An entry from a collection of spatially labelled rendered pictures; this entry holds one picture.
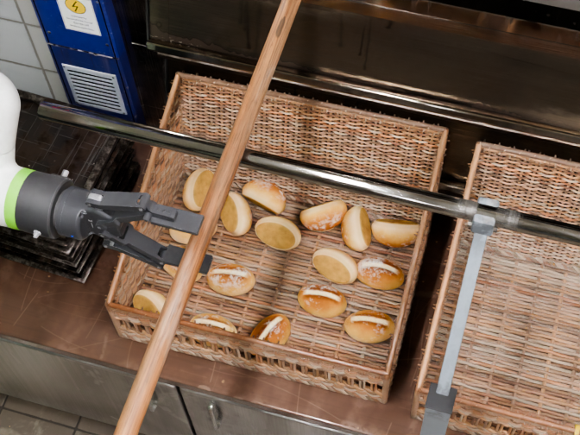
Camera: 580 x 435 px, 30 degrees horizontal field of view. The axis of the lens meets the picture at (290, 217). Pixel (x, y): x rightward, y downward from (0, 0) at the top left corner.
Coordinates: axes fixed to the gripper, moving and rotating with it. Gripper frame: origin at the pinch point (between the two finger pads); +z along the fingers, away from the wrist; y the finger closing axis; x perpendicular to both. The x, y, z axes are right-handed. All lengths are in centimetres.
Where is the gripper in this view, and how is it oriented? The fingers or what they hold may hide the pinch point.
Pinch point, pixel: (194, 243)
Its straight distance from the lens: 156.8
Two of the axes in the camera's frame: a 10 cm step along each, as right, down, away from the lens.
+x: -2.9, 8.4, -4.6
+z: 9.6, 2.4, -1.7
